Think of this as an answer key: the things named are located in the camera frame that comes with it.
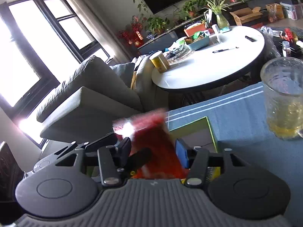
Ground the red snack bag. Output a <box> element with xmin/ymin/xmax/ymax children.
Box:
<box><xmin>112</xmin><ymin>109</ymin><xmax>188</xmax><ymax>179</ymax></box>

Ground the green white cardboard box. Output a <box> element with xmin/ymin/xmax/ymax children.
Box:
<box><xmin>169</xmin><ymin>116</ymin><xmax>218</xmax><ymax>153</ymax></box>

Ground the grey sofa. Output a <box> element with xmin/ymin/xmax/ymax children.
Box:
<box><xmin>37</xmin><ymin>56</ymin><xmax>156</xmax><ymax>143</ymax></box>

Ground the blue striped tablecloth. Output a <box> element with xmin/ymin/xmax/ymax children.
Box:
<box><xmin>166</xmin><ymin>82</ymin><xmax>302</xmax><ymax>226</ymax></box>

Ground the yellow tin can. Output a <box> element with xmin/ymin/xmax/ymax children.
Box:
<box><xmin>149</xmin><ymin>51</ymin><xmax>170</xmax><ymax>73</ymax></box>

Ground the black pen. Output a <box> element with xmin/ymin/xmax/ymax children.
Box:
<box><xmin>212</xmin><ymin>47</ymin><xmax>238</xmax><ymax>53</ymax></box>

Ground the round white coffee table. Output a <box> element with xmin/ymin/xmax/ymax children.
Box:
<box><xmin>151</xmin><ymin>26</ymin><xmax>265</xmax><ymax>93</ymax></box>

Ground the red flower plant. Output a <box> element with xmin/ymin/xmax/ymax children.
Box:
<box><xmin>118</xmin><ymin>15</ymin><xmax>144</xmax><ymax>48</ymax></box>

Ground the blue snack tray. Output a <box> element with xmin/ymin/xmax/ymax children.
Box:
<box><xmin>184</xmin><ymin>31</ymin><xmax>210</xmax><ymax>51</ymax></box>

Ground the clear glass jar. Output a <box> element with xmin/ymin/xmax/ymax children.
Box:
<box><xmin>260</xmin><ymin>57</ymin><xmax>302</xmax><ymax>139</ymax></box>

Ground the potted green plant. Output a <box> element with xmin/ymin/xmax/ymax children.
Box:
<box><xmin>145</xmin><ymin>17</ymin><xmax>170</xmax><ymax>35</ymax></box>

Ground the black remote control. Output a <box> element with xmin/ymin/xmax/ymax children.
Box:
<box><xmin>245</xmin><ymin>36</ymin><xmax>256</xmax><ymax>42</ymax></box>

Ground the spider plant in glass vase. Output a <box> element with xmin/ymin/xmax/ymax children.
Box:
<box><xmin>205</xmin><ymin>0</ymin><xmax>230</xmax><ymax>29</ymax></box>

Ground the brown cardboard box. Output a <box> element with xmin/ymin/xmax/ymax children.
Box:
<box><xmin>230</xmin><ymin>7</ymin><xmax>263</xmax><ymax>26</ymax></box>

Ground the tv console cabinet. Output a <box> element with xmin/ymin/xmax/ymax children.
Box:
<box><xmin>137</xmin><ymin>0</ymin><xmax>274</xmax><ymax>55</ymax></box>

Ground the clear plastic storage bin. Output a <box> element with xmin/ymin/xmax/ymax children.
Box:
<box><xmin>280</xmin><ymin>2</ymin><xmax>302</xmax><ymax>21</ymax></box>

